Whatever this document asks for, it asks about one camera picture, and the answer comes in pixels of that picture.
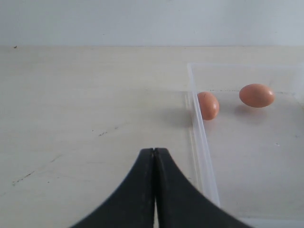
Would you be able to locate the clear plastic tray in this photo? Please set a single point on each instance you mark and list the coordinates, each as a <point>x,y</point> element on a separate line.
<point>250,161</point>

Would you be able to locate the brown egg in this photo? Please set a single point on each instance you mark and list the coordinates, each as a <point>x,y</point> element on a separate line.
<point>209,105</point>
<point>257,95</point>

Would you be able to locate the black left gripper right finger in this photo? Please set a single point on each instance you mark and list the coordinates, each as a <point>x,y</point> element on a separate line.
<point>180,204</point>

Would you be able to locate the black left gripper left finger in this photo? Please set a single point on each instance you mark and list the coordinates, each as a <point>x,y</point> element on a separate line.
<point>131,205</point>

